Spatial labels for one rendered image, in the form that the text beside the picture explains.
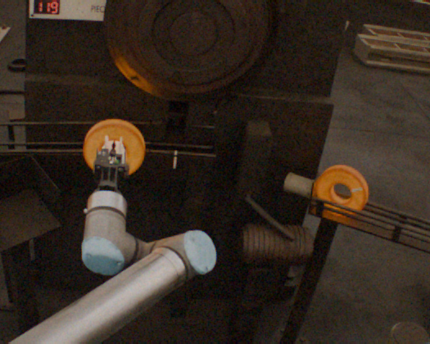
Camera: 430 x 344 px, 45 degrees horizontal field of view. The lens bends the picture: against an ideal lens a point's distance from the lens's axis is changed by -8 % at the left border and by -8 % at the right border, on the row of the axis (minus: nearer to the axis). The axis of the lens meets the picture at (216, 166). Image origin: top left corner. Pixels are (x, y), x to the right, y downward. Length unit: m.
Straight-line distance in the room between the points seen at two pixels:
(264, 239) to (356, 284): 0.84
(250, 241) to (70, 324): 0.87
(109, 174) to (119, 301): 0.37
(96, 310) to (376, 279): 1.72
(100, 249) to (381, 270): 1.65
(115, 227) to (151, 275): 0.18
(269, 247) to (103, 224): 0.66
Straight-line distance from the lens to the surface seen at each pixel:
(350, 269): 2.50
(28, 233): 1.51
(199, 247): 1.12
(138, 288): 1.01
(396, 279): 2.54
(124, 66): 1.52
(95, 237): 1.16
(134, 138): 1.39
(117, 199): 1.23
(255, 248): 1.68
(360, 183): 1.59
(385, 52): 4.95
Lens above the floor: 1.57
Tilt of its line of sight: 32 degrees down
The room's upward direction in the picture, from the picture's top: 9 degrees clockwise
